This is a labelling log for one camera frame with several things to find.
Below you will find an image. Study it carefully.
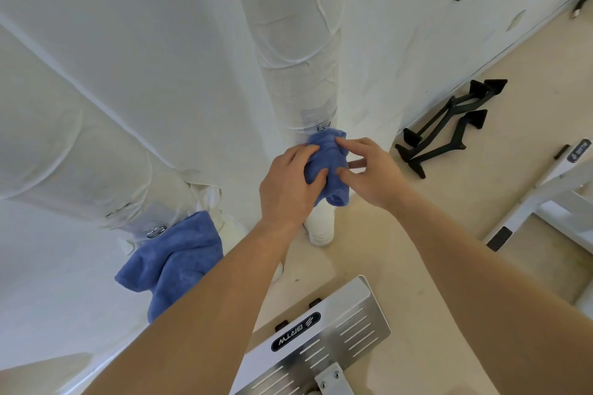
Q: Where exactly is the person's right hand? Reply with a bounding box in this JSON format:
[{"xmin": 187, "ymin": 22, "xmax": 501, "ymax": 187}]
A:
[{"xmin": 334, "ymin": 136, "xmax": 414, "ymax": 212}]

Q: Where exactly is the person's left hand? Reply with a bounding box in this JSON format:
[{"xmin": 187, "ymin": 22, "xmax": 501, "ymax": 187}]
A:
[{"xmin": 259, "ymin": 144, "xmax": 330, "ymax": 229}]

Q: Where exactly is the small blue microfibre cloth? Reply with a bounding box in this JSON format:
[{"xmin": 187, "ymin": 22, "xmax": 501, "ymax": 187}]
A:
[{"xmin": 303, "ymin": 129, "xmax": 350, "ymax": 207}]

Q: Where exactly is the person's right forearm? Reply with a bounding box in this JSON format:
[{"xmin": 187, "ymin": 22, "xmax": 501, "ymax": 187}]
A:
[{"xmin": 385, "ymin": 185, "xmax": 593, "ymax": 395}]

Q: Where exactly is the person's left forearm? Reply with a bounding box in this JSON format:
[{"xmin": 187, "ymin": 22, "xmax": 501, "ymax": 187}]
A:
[{"xmin": 82, "ymin": 216, "xmax": 303, "ymax": 395}]

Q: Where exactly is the upright white wrapped pipe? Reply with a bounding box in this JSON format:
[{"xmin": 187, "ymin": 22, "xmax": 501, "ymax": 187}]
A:
[{"xmin": 225, "ymin": 0, "xmax": 343, "ymax": 247}]

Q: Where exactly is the silver slotted ladder platform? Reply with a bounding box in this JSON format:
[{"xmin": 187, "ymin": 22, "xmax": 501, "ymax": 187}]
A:
[{"xmin": 229, "ymin": 275, "xmax": 392, "ymax": 395}]

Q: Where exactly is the large blue microfibre cloth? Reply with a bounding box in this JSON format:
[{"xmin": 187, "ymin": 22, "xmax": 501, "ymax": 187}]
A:
[{"xmin": 114, "ymin": 210, "xmax": 224, "ymax": 325}]

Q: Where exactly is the slanted white wrapped pipe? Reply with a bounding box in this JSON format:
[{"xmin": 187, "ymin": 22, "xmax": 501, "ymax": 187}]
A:
[{"xmin": 0, "ymin": 22, "xmax": 284, "ymax": 284}]

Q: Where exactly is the black metal bracket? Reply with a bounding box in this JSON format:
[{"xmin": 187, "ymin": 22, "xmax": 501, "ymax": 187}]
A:
[
  {"xmin": 395, "ymin": 79, "xmax": 508, "ymax": 163},
  {"xmin": 408, "ymin": 109, "xmax": 488, "ymax": 180},
  {"xmin": 402, "ymin": 80, "xmax": 491, "ymax": 148}
]

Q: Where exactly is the white ladder frame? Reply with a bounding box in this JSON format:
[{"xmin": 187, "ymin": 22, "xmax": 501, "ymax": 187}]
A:
[{"xmin": 482, "ymin": 138, "xmax": 593, "ymax": 307}]

